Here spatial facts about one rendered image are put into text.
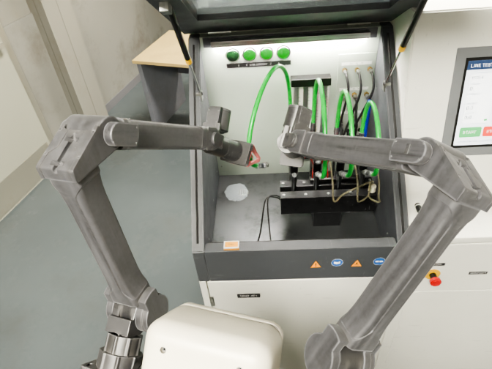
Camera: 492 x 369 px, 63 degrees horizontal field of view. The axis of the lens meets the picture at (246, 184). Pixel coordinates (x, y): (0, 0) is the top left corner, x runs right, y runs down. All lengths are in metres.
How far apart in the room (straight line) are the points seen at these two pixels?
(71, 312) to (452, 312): 1.94
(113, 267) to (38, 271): 2.12
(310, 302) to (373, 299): 0.86
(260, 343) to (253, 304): 0.92
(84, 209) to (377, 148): 0.52
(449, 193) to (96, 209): 0.54
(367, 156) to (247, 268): 0.72
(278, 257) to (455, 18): 0.89
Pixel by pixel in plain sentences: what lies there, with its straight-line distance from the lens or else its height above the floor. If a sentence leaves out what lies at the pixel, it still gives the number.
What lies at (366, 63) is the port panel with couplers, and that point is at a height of 1.32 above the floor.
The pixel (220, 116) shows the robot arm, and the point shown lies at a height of 1.41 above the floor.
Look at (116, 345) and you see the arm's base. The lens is 0.87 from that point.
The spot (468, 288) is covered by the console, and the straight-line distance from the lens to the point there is 1.66.
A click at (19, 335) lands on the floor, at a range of 2.64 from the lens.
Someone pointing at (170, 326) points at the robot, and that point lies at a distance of 0.68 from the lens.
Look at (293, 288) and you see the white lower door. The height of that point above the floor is 0.74.
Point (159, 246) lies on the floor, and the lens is 2.70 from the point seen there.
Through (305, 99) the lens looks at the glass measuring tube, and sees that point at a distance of 1.56.
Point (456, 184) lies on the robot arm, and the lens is 0.64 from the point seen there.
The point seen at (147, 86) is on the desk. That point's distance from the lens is 3.56.
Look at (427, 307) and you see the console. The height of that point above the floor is 0.60.
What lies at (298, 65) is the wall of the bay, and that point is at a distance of 1.53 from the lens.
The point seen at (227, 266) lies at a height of 0.87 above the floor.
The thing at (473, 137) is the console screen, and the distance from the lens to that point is 1.51.
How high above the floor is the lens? 1.96
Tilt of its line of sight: 41 degrees down
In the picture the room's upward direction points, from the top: 5 degrees counter-clockwise
